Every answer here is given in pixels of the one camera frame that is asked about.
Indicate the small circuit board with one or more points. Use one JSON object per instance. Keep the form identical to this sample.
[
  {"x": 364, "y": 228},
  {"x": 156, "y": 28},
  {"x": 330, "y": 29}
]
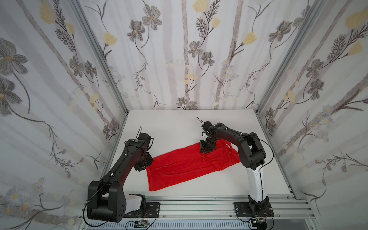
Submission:
[
  {"x": 259, "y": 224},
  {"x": 141, "y": 224}
]

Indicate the left small circuit board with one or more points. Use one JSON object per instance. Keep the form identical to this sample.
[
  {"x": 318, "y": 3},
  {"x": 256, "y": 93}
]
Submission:
[{"x": 141, "y": 224}]

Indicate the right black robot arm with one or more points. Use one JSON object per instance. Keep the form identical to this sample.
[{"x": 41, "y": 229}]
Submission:
[{"x": 252, "y": 157}]

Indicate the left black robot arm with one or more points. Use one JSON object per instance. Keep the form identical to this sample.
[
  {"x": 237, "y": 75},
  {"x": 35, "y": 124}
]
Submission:
[{"x": 106, "y": 198}]

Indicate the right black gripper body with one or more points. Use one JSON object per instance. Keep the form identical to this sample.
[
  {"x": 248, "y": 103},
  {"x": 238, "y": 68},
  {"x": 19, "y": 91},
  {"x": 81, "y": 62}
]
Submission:
[{"x": 207, "y": 144}]

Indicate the aluminium corner post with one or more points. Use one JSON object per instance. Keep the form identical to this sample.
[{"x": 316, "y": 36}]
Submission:
[
  {"x": 295, "y": 46},
  {"x": 78, "y": 11}
]

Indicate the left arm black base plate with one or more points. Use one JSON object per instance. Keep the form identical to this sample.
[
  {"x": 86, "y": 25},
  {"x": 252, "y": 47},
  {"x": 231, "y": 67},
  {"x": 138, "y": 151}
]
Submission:
[{"x": 149, "y": 210}]

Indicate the right aluminium corner post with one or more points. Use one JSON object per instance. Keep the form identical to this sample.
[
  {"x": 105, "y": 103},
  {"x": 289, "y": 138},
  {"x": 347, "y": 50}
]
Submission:
[{"x": 295, "y": 46}]

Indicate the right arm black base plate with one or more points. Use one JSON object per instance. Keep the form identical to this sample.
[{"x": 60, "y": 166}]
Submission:
[{"x": 249, "y": 209}]

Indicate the left aluminium corner post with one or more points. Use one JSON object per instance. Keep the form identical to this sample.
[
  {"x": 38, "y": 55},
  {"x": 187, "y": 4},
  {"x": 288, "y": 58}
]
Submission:
[{"x": 78, "y": 11}]

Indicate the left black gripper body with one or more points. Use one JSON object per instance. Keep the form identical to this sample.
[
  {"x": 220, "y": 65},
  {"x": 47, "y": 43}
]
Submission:
[{"x": 144, "y": 161}]

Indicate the red t-shirt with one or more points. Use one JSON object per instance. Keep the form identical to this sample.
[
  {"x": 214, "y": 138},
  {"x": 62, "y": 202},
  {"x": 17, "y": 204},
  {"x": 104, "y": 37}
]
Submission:
[{"x": 185, "y": 164}]

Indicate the right small circuit board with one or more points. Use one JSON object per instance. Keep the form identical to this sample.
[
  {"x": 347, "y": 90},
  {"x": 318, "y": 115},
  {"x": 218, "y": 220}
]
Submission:
[{"x": 259, "y": 224}]

